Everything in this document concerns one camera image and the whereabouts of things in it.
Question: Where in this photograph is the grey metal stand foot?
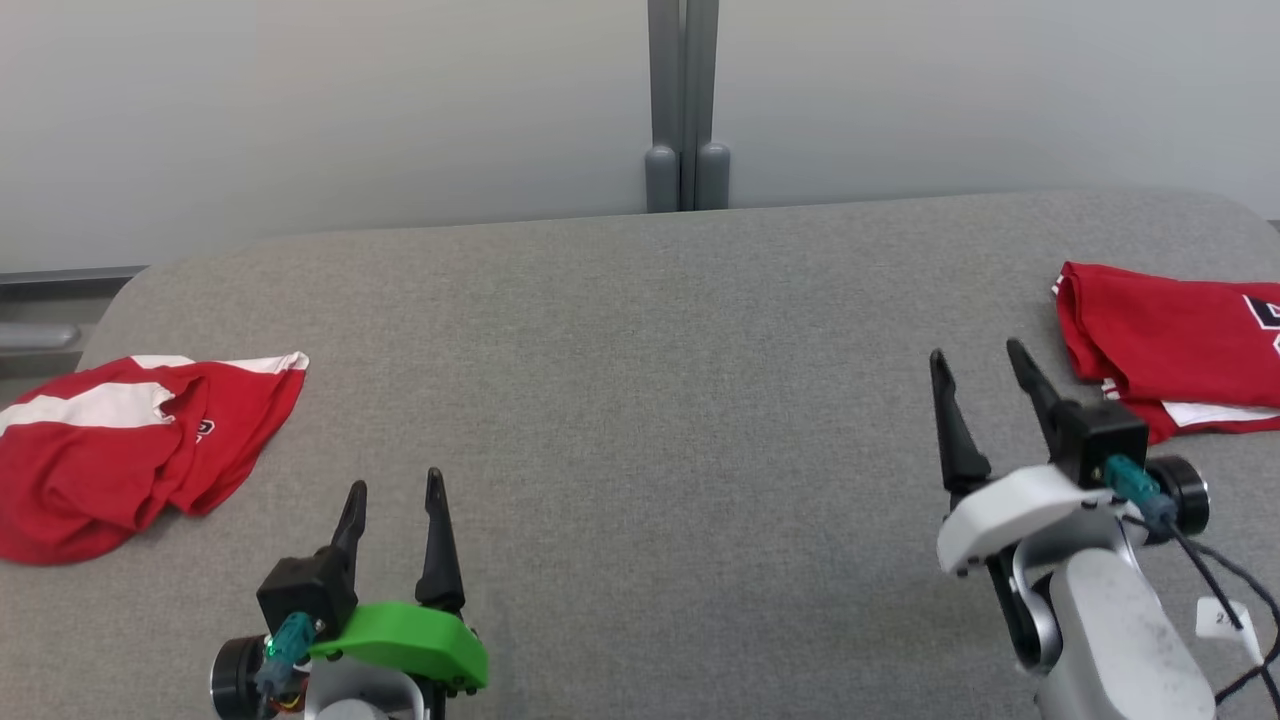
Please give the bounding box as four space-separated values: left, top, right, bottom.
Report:
0 322 83 351

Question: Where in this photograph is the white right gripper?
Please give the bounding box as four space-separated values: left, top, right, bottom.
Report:
930 338 1126 578

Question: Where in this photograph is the white paper cable tag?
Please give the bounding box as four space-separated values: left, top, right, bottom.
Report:
1196 598 1251 641

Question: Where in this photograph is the red jersey with white sleeves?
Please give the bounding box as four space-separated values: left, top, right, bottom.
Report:
1052 262 1280 445

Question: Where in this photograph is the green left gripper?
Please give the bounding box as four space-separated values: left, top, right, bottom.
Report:
308 467 491 693

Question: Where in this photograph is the grey partition post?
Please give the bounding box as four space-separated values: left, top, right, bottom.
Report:
644 0 732 214

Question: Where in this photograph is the red and white shirt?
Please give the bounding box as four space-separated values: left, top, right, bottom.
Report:
0 352 311 567

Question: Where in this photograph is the grey wall base rail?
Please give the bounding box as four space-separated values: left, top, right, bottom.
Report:
0 265 149 301

